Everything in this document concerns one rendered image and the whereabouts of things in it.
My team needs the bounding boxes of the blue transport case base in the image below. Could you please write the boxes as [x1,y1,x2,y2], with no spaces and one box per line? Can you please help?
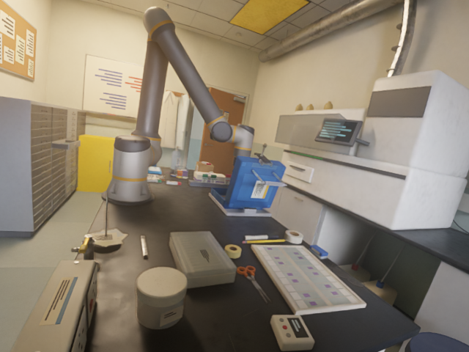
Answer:
[208,187,274,218]

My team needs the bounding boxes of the white label on lid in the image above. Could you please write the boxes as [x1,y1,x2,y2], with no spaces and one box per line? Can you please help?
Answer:
[251,180,271,201]

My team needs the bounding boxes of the grey case clasp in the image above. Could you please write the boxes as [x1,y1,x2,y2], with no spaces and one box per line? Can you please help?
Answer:
[255,143,274,166]

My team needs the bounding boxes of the grey plastic slide box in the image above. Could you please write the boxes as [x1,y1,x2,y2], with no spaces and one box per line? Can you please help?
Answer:
[168,230,237,290]

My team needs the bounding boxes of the white slide tray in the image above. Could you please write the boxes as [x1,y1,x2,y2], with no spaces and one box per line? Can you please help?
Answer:
[250,243,368,315]

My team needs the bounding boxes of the white drawer cabinet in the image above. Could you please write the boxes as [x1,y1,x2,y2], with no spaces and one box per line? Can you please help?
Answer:
[271,157,324,238]

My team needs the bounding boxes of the orange door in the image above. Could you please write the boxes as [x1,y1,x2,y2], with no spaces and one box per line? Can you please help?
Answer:
[199,87,251,170]

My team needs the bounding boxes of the white lab coat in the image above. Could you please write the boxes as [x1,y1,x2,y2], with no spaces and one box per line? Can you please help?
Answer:
[158,89,192,151]

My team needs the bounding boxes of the dark monitor screen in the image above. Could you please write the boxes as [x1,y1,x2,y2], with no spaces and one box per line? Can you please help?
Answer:
[314,117,364,147]

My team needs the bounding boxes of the white round jar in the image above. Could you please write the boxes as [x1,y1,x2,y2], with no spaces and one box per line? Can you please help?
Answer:
[135,266,188,330]

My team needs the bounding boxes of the dark round stand with rod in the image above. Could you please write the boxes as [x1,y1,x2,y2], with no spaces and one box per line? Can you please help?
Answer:
[84,197,129,254]

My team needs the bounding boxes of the whiteboard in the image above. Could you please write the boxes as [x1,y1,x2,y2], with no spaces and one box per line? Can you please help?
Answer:
[82,54,146,119]

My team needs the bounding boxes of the yellow ceiling panel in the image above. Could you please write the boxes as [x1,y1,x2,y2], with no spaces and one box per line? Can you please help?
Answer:
[229,0,311,36]

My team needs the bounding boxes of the white timer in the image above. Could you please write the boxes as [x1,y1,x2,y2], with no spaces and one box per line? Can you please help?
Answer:
[270,314,317,351]

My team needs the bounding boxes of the large white analyzer machine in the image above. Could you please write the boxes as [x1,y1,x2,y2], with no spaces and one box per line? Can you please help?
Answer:
[274,69,469,232]

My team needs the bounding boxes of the beige box with bottles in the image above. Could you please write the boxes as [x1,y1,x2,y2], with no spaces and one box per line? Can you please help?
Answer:
[336,263,399,306]

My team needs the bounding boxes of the grey drawer cabinet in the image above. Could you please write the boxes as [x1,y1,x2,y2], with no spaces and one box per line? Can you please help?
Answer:
[0,95,87,239]

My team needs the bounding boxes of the beige instrument box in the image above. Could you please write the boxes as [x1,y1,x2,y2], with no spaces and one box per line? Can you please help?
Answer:
[7,259,101,352]

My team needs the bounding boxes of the cork notice board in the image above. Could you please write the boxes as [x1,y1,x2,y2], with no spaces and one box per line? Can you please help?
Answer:
[0,6,38,82]

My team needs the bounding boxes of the blue stool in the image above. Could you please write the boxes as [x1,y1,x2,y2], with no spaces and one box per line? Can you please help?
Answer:
[407,331,469,352]

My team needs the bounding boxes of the grey case handle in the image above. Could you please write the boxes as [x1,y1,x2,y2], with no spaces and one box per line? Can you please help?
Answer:
[251,169,288,188]

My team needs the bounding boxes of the orange handled scissors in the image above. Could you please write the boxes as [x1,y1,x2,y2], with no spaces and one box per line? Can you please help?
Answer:
[236,264,273,304]

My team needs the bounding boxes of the grey ceiling duct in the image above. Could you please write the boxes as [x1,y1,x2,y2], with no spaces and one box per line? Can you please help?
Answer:
[257,0,407,64]

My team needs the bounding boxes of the curved grey duct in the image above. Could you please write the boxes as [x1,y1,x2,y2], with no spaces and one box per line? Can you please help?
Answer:
[385,0,423,78]

